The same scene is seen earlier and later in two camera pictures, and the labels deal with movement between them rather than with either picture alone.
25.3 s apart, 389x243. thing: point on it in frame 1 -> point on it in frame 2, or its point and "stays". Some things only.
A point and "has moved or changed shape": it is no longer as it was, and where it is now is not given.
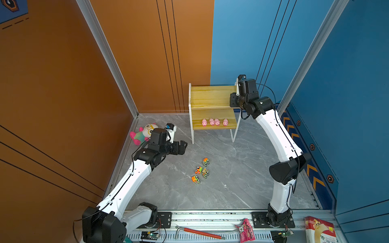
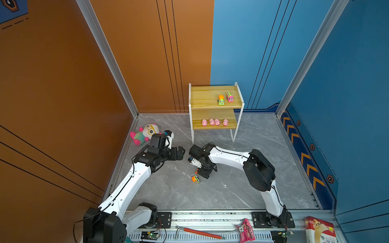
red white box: (328, 235) stays
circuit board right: (280, 236) stays
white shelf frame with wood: (209, 109) stays
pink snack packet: (246, 231) stays
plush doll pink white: (143, 134) stays
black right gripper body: (234, 98) -> (204, 170)
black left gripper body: (175, 150) -> (173, 156)
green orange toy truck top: (206, 161) has moved or changed shape
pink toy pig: (204, 122) stays
